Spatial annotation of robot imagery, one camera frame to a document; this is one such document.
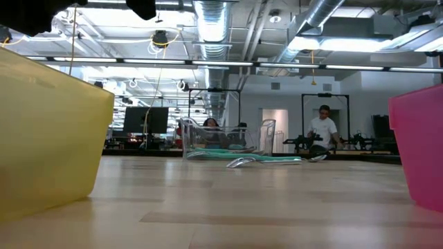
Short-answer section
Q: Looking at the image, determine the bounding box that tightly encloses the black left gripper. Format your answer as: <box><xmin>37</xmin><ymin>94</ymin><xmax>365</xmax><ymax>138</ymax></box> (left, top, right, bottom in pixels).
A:
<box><xmin>0</xmin><ymin>0</ymin><xmax>88</xmax><ymax>37</ymax></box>

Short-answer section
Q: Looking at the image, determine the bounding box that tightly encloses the black ceiling device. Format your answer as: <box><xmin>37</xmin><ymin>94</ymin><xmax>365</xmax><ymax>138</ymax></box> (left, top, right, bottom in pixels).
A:
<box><xmin>0</xmin><ymin>24</ymin><xmax>13</xmax><ymax>44</ymax></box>
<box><xmin>151</xmin><ymin>30</ymin><xmax>170</xmax><ymax>48</ymax></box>

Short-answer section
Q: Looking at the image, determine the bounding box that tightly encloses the long ceiling light bar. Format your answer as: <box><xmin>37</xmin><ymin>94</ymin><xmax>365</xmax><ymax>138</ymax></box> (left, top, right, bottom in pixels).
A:
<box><xmin>0</xmin><ymin>54</ymin><xmax>443</xmax><ymax>74</ymax></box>

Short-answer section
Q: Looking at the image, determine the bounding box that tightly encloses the black computer monitor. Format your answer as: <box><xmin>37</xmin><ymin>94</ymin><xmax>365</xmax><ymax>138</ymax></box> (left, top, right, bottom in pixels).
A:
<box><xmin>123</xmin><ymin>106</ymin><xmax>170</xmax><ymax>135</ymax></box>

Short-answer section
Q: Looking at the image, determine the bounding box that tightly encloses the yellow plastic bin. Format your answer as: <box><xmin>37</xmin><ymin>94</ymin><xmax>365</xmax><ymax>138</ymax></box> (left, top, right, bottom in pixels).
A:
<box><xmin>0</xmin><ymin>46</ymin><xmax>116</xmax><ymax>222</ymax></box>

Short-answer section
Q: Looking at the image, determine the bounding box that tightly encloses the person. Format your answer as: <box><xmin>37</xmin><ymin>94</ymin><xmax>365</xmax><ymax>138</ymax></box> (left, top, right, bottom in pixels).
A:
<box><xmin>307</xmin><ymin>104</ymin><xmax>343</xmax><ymax>155</ymax></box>
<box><xmin>237</xmin><ymin>121</ymin><xmax>249</xmax><ymax>146</ymax></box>
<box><xmin>201</xmin><ymin>117</ymin><xmax>230</xmax><ymax>149</ymax></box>

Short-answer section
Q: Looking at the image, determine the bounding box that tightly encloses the clear plastic bin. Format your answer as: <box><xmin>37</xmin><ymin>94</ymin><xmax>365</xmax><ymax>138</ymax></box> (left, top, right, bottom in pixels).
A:
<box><xmin>179</xmin><ymin>116</ymin><xmax>277</xmax><ymax>161</ymax></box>

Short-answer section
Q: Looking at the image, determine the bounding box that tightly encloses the red plastic bin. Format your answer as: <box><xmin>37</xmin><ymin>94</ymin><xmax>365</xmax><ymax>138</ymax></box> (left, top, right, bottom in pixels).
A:
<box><xmin>388</xmin><ymin>84</ymin><xmax>443</xmax><ymax>214</ymax></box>

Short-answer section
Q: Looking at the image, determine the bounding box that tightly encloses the silver ceiling air duct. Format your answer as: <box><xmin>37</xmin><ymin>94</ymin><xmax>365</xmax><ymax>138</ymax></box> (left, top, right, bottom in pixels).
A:
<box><xmin>268</xmin><ymin>0</ymin><xmax>347</xmax><ymax>75</ymax></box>
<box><xmin>192</xmin><ymin>0</ymin><xmax>232</xmax><ymax>120</ymax></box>

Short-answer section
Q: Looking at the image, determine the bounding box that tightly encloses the yellow power cable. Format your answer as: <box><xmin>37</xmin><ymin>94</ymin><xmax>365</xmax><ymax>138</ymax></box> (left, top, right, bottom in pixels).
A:
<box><xmin>142</xmin><ymin>30</ymin><xmax>181</xmax><ymax>148</ymax></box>

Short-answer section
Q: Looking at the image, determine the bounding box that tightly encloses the black background gantry frame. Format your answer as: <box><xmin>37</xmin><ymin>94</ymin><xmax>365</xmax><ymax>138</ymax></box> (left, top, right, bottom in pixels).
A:
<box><xmin>300</xmin><ymin>92</ymin><xmax>350</xmax><ymax>149</ymax></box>
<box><xmin>188</xmin><ymin>88</ymin><xmax>242</xmax><ymax>139</ymax></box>

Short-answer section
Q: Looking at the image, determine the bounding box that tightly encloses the yellow hanging pendant cord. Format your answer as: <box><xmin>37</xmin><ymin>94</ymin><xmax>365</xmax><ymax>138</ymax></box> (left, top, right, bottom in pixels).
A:
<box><xmin>310</xmin><ymin>50</ymin><xmax>318</xmax><ymax>86</ymax></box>

